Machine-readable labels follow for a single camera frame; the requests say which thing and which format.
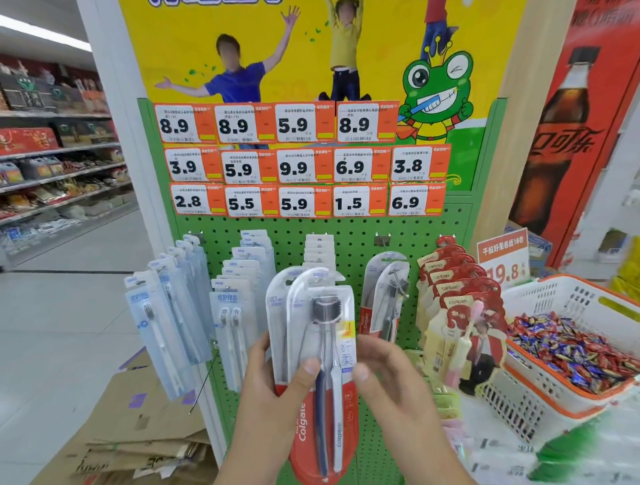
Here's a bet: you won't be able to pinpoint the row of red cartoon packs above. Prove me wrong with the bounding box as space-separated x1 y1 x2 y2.
415 235 508 396

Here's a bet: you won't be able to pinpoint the row of twin toothbrush packs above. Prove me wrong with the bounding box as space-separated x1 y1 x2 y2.
210 230 276 393

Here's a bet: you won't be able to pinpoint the yellow frog poster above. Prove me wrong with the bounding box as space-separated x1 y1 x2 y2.
118 0 529 191

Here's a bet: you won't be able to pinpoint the person's left hand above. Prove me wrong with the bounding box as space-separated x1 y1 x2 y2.
238 334 323 456

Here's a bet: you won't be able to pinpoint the row of green pink packs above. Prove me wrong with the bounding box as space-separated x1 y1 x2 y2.
415 350 471 481

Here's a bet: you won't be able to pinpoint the stocked store shelves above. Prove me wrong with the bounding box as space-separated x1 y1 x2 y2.
0 55 141 266

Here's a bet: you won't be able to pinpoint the light wooden post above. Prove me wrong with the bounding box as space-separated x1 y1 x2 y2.
472 0 581 251

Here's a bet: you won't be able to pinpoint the basket of candies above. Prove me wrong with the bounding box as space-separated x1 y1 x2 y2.
480 274 640 446

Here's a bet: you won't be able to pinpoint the red cola poster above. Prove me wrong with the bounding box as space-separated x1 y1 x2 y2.
510 0 640 269

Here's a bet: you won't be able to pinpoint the stack of yellow cartons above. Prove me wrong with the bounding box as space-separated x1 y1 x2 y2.
610 235 640 301

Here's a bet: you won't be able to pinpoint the small printed sign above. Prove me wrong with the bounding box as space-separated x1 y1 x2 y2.
477 228 531 291

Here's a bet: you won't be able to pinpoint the pile of flattened cardboard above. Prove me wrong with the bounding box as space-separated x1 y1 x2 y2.
30 348 221 485

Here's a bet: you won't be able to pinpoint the bundle of green toothbrush packs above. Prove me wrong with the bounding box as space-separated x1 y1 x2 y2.
303 234 338 271

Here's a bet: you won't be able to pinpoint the pile of red grey toothbrush packs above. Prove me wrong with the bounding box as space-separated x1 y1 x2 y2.
265 264 361 485

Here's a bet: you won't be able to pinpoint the ceiling light strip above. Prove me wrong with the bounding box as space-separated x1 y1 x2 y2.
0 14 93 53

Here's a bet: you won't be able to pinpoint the red grey toothbrush blister card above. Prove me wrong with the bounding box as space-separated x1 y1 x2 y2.
365 250 411 336
358 262 403 343

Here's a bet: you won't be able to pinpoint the row of blue toothbrush packs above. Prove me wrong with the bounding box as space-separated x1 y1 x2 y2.
123 233 216 401

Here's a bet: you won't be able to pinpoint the heap of wrapped candies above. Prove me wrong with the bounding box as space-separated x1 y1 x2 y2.
508 312 640 393

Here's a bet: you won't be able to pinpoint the person's right hand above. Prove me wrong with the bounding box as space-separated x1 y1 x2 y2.
352 332 446 446

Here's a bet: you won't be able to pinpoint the green pegboard display rack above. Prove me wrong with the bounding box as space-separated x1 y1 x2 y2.
137 97 508 485

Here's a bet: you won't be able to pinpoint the rows of orange price tags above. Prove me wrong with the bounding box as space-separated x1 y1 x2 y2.
153 100 451 219

